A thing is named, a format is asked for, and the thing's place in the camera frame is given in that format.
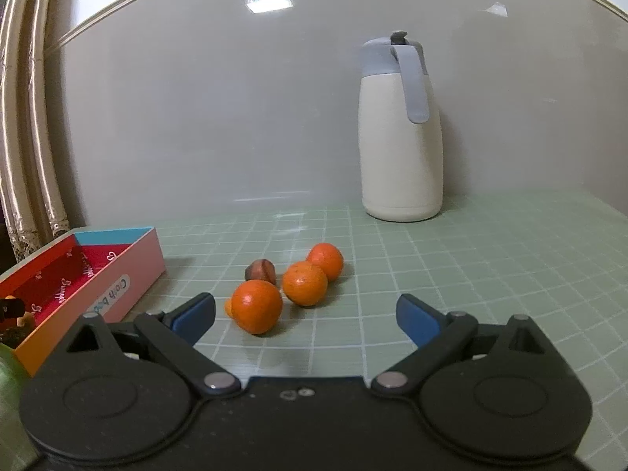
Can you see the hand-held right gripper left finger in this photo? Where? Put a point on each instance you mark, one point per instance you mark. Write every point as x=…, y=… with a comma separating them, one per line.
x=192, y=315

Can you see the green grid mat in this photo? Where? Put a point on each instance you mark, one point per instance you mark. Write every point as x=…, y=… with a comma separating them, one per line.
x=490, y=279

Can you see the colourful cardboard box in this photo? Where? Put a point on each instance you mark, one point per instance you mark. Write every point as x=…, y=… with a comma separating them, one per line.
x=142, y=265

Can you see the brown round fruit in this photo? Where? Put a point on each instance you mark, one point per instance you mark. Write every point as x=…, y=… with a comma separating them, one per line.
x=260, y=271

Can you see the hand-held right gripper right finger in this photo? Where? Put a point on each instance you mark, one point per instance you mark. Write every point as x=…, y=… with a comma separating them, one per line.
x=418, y=321

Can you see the beige satin curtain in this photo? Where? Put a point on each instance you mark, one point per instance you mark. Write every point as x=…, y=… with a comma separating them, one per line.
x=29, y=157

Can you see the small kumquat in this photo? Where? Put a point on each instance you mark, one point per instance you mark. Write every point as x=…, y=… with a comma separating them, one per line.
x=229, y=308

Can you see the mandarin orange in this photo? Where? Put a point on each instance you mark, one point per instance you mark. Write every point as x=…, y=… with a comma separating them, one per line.
x=304, y=284
x=256, y=307
x=326, y=261

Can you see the cream thermos jug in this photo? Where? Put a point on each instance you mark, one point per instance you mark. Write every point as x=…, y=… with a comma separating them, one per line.
x=397, y=157

